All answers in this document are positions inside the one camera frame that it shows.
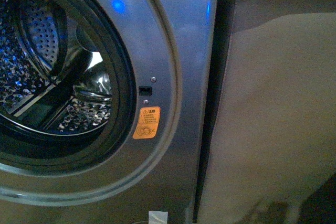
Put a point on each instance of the grey front-load washing machine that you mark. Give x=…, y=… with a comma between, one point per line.
x=74, y=76

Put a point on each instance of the orange warning sticker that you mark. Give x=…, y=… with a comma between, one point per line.
x=148, y=123

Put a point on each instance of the white tape label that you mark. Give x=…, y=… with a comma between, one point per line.
x=158, y=217

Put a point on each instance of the grey side panel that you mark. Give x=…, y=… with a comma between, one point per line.
x=270, y=155

